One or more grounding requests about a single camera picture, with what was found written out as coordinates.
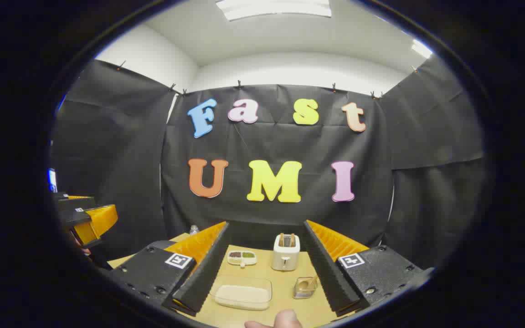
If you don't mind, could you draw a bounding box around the small ceiling light panel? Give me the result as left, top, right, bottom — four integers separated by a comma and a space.
411, 39, 433, 59

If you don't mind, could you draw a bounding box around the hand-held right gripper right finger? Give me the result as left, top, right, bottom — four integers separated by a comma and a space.
301, 220, 427, 317

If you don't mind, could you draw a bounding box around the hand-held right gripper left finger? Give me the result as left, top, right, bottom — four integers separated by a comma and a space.
108, 222, 231, 317

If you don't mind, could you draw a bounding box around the white divided spice dish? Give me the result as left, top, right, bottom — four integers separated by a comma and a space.
227, 250, 257, 267

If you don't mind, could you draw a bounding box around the large ceiling light panel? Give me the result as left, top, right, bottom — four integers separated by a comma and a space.
216, 0, 332, 21

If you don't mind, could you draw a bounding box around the white toaster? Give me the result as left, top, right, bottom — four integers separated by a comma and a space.
272, 233, 301, 272

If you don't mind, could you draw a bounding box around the black backdrop cloth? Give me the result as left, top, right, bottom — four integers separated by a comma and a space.
51, 55, 486, 274

